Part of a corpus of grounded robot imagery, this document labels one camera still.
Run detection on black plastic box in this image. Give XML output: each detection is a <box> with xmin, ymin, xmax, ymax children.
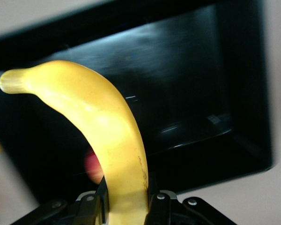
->
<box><xmin>0</xmin><ymin>0</ymin><xmax>276</xmax><ymax>204</ymax></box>

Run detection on red apple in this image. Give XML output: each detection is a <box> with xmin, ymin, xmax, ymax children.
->
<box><xmin>83</xmin><ymin>150</ymin><xmax>104</xmax><ymax>185</ymax></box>

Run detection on yellow banana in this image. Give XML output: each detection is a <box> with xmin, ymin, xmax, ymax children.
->
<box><xmin>0</xmin><ymin>60</ymin><xmax>151</xmax><ymax>225</ymax></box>

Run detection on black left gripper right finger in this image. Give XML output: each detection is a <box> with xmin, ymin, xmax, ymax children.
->
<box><xmin>144</xmin><ymin>172</ymin><xmax>178</xmax><ymax>225</ymax></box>

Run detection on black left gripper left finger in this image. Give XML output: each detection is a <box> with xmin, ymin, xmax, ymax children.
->
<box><xmin>72</xmin><ymin>175</ymin><xmax>111</xmax><ymax>225</ymax></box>

